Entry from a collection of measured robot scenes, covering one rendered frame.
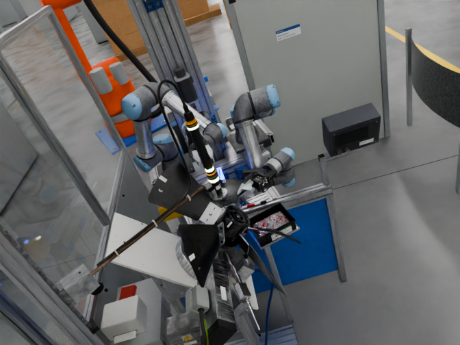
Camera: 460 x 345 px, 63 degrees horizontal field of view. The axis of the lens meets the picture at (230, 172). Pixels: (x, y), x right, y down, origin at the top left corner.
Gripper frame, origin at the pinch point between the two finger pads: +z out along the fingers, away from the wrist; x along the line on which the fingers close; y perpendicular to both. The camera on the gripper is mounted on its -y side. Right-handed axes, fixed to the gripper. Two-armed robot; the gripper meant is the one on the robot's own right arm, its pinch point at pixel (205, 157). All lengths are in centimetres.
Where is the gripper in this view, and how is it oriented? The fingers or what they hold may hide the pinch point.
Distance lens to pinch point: 145.3
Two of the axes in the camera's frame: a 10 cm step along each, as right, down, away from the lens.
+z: 2.9, 4.9, -8.3
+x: -9.1, 4.0, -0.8
